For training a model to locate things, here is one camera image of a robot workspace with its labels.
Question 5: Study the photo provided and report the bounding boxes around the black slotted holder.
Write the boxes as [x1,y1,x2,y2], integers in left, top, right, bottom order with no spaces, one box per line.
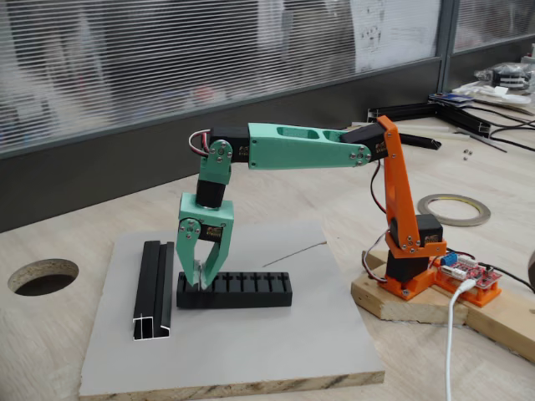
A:
[175,271,293,310]

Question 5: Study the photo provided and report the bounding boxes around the short black aluminium profile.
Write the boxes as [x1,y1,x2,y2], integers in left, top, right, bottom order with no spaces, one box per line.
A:
[132,240,176,343]

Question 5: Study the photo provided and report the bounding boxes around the grey chipboard panel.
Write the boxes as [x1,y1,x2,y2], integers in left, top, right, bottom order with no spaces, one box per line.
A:
[79,221,386,398]

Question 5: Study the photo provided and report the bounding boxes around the wooden base block with screws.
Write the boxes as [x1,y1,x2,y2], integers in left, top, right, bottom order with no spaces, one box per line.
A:
[350,249,470,326]

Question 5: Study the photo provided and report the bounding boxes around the thin black bar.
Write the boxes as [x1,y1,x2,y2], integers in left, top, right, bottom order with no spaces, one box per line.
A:
[396,132,443,152]

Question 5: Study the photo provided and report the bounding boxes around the flat tape roll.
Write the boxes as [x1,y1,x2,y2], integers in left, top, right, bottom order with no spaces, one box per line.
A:
[417,193,492,227]

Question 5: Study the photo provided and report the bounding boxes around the printed paper sheet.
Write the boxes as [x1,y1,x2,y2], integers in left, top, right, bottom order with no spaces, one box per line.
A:
[349,0,443,75]

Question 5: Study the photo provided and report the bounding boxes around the red controller board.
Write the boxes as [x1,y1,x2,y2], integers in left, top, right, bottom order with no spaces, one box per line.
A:
[436,249,502,290]

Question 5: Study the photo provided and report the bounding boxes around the stack of blue cards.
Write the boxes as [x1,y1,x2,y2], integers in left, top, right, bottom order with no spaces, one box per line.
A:
[428,92,476,109]

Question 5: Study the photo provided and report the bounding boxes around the long wooden base plank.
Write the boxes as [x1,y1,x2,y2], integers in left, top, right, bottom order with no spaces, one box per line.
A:
[463,287,535,364]

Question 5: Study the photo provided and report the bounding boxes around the black and white device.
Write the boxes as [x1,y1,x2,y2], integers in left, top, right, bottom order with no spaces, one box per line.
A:
[474,62,535,91]

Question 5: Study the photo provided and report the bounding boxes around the red white wrist servo cable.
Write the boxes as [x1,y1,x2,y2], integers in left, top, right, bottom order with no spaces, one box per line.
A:
[187,129,215,159]

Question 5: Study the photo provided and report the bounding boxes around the red white base servo cable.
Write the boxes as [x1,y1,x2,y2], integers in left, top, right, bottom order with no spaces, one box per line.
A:
[360,231,390,286]

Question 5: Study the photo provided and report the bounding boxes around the long black frame profile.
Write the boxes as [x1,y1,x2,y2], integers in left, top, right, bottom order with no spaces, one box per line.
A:
[367,103,440,123]

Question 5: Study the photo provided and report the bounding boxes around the white USB cable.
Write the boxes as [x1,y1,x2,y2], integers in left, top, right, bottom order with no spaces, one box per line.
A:
[443,278,476,401]

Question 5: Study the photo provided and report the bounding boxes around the black frame profile with cut end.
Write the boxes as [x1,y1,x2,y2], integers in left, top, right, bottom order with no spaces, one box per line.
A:
[430,99,491,139]

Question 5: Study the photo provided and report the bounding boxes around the black controller cable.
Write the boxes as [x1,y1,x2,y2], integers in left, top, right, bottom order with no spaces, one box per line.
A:
[480,261,535,293]

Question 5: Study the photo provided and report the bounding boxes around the black power cable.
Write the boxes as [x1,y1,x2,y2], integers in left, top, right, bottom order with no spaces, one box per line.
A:
[488,123,535,152]

